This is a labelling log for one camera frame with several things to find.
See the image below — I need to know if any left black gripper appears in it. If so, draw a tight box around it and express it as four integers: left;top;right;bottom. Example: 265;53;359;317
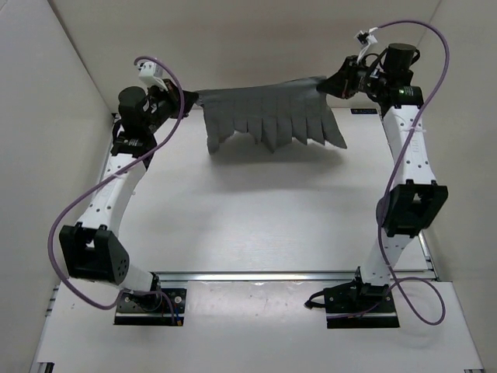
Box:
147;75;199;127

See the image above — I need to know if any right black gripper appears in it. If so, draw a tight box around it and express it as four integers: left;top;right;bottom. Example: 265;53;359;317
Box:
318;57;389;102

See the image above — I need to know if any grey pleated skirt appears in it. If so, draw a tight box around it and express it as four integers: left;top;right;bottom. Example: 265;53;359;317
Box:
196;76;347;154

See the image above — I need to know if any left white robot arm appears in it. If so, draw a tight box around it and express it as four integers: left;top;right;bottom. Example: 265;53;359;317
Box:
59;79;199;309

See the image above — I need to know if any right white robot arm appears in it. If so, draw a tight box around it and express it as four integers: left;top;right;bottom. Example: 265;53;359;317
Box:
304;44;448;318

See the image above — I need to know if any blue table label right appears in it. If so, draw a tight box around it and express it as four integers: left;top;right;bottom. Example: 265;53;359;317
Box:
350;108;377;115

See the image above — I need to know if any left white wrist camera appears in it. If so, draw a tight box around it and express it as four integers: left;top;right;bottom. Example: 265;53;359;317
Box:
138;61;166;90

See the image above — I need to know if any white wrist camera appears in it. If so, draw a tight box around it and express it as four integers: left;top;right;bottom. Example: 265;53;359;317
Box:
138;61;166;90
355;27;377;63

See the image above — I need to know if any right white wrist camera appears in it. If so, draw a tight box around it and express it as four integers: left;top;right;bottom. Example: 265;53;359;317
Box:
355;27;377;63

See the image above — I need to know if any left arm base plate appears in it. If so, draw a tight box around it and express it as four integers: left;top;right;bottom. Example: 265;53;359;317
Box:
113;283;187;327

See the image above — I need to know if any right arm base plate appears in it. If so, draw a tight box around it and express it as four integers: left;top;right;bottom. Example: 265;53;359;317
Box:
324;284;400;329

